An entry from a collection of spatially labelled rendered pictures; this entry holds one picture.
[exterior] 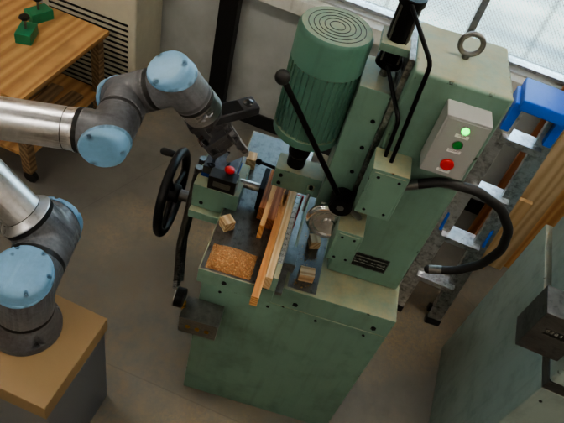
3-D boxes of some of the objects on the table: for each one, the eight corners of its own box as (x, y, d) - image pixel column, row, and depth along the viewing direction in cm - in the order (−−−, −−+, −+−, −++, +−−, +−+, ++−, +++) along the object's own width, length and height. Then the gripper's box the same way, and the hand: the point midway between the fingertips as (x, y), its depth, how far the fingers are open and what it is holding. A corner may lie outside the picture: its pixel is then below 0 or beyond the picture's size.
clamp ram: (242, 182, 175) (247, 161, 169) (265, 190, 175) (271, 169, 169) (234, 203, 169) (238, 181, 163) (258, 210, 169) (263, 189, 163)
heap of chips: (214, 242, 159) (215, 237, 157) (258, 256, 159) (259, 250, 157) (205, 267, 153) (206, 260, 151) (250, 280, 153) (252, 274, 151)
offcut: (234, 229, 163) (236, 221, 161) (223, 232, 162) (225, 225, 159) (228, 220, 165) (230, 213, 163) (218, 223, 163) (220, 216, 161)
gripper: (179, 112, 132) (219, 157, 150) (193, 138, 127) (233, 181, 145) (210, 91, 131) (246, 138, 149) (226, 116, 126) (261, 162, 144)
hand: (247, 151), depth 146 cm, fingers closed
